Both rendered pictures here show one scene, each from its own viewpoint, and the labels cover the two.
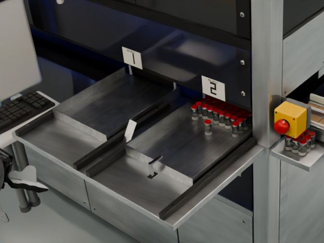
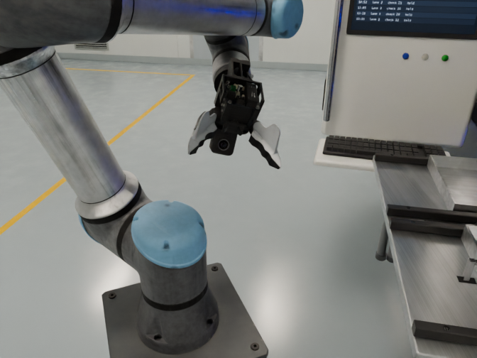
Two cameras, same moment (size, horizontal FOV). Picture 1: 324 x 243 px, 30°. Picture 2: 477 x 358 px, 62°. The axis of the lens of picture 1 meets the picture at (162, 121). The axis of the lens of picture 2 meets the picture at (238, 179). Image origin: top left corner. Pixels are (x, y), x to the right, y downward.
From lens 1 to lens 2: 0.90 m
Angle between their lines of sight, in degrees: 47
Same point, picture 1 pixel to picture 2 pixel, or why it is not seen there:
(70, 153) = (401, 198)
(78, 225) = not seen: hidden behind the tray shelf
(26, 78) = (444, 134)
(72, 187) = not seen: hidden behind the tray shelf
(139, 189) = (429, 279)
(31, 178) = (272, 143)
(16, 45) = (452, 94)
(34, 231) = (379, 283)
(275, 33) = not seen: outside the picture
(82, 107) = (465, 174)
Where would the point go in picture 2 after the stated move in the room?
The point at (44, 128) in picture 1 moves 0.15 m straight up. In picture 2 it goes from (404, 167) to (416, 116)
